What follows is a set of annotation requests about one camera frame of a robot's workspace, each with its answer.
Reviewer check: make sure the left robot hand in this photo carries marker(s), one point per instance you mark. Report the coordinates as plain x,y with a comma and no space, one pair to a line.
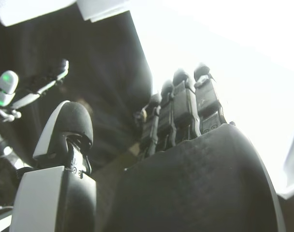
185,188

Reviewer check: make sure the white styrofoam lid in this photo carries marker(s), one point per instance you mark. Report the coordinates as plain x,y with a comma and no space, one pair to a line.
28,10

